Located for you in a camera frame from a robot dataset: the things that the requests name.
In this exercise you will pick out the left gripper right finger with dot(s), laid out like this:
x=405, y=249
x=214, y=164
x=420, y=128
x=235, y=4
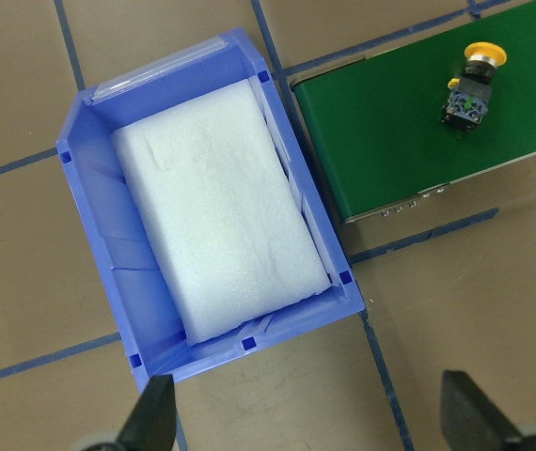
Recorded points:
x=469, y=419

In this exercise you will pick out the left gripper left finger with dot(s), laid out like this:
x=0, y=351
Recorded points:
x=152, y=422

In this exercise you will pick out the yellow mushroom push button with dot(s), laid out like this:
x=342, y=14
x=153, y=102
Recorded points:
x=470, y=92

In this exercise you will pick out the blue plastic bin with foam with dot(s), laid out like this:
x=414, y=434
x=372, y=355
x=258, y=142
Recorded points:
x=208, y=231

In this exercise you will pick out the green conveyor belt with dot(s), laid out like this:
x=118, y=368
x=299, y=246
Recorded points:
x=376, y=124

